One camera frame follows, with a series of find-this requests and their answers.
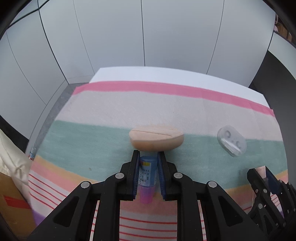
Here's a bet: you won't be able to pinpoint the striped colourful cloth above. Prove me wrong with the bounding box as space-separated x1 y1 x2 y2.
27 81 288 241

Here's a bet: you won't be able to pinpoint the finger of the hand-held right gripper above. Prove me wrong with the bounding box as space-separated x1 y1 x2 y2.
246 168 285 232
265 166 296 223

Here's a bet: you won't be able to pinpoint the clear plastic case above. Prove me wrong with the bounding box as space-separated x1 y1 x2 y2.
217 125 247 158

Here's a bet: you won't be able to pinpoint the cream padded chair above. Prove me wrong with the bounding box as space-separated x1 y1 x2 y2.
0 128 31 186

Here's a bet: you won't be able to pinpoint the blue tube with pink cap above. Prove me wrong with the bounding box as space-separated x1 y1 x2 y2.
137 156 158 204

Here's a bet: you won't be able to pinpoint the brown cardboard box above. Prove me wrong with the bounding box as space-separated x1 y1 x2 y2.
0 171 35 234

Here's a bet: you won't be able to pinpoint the small pink cube box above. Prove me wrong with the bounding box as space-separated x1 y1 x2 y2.
255 166 269 183

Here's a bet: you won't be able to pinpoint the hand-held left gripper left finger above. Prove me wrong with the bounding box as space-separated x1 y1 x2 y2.
30 150 141 241

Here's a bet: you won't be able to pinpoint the beige oval wooden piece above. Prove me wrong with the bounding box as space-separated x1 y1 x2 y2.
129 125 185 152

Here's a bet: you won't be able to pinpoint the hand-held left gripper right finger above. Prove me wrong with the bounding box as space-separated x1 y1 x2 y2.
157 152 270 241

